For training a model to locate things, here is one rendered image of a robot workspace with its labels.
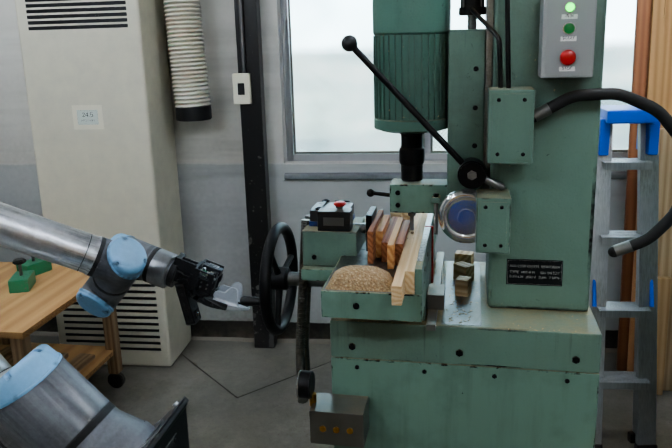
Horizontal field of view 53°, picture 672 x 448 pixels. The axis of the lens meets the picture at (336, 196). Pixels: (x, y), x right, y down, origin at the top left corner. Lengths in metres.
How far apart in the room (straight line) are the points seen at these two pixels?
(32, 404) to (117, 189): 1.77
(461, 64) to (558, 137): 0.26
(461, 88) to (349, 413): 0.75
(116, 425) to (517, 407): 0.83
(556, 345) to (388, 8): 0.80
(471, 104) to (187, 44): 1.64
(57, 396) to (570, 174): 1.09
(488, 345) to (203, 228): 1.96
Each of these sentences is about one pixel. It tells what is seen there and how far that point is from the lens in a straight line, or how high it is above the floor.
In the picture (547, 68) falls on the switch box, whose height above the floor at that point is 1.34.
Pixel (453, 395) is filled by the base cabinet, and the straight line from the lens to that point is 1.58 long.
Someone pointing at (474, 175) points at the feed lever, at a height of 1.12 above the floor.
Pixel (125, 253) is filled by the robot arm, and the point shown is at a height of 0.97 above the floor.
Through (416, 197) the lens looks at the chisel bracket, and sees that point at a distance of 1.61.
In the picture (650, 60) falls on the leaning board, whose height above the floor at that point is 1.29.
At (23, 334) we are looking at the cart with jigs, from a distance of 2.41.
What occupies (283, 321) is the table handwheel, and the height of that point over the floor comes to 0.69.
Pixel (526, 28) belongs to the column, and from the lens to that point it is 1.49.
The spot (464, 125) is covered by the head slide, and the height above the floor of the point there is 1.21.
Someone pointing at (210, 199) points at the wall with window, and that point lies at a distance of 3.18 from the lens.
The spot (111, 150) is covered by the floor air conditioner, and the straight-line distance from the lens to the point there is 2.97.
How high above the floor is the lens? 1.41
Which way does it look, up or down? 13 degrees down
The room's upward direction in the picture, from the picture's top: 2 degrees counter-clockwise
